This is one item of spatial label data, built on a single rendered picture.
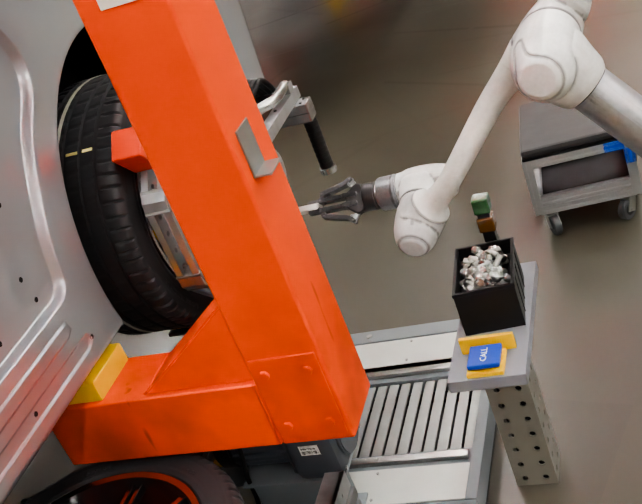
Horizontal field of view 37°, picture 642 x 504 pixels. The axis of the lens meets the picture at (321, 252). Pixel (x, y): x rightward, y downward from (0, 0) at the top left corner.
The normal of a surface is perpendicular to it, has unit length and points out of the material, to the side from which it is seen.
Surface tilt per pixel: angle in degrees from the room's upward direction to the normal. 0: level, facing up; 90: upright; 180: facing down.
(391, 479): 0
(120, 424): 90
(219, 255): 90
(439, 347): 0
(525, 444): 90
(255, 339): 90
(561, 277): 0
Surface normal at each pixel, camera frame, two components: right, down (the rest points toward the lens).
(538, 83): -0.37, 0.55
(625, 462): -0.33, -0.83
